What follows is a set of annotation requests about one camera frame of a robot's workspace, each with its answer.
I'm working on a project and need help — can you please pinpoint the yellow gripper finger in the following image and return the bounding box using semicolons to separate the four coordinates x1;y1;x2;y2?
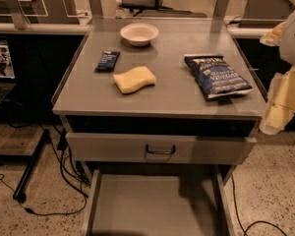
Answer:
260;22;285;46
260;66;295;135

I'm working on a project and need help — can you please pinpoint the yellow sponge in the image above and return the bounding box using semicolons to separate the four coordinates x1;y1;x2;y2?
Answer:
113;66;156;94

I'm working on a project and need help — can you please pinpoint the grey metal drawer cabinet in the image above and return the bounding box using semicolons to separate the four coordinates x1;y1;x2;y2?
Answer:
50;17;268;236

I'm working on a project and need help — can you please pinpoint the open middle drawer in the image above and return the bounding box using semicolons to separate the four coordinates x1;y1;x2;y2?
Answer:
81;165;235;236

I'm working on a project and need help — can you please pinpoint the blue chip bag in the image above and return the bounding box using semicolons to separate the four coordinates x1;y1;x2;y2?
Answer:
184;54;253;100

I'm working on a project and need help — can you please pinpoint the black office chair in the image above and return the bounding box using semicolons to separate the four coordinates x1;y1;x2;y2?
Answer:
121;0;207;18

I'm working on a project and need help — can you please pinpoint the white bowl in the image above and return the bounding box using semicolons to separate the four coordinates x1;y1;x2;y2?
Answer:
120;23;158;47

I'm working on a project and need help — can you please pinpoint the small dark blue snack packet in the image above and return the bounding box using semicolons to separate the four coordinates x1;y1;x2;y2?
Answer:
94;51;120;72

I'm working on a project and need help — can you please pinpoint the laptop computer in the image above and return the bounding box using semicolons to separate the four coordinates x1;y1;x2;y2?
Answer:
0;39;17;103

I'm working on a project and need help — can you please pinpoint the black desk foot bar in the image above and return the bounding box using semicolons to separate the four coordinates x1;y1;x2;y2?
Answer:
13;129;50;203

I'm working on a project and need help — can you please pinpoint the black floor cable right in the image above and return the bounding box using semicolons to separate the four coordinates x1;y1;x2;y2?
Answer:
231;174;289;236

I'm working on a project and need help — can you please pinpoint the black floor cable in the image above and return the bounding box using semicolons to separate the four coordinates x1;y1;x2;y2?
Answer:
231;174;289;236
0;98;91;217

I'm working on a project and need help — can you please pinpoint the upper drawer with handle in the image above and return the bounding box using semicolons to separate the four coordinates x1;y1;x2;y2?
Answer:
66;133;256;165

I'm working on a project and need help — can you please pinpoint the black floor cable left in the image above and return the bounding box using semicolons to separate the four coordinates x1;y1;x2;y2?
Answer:
0;98;91;217

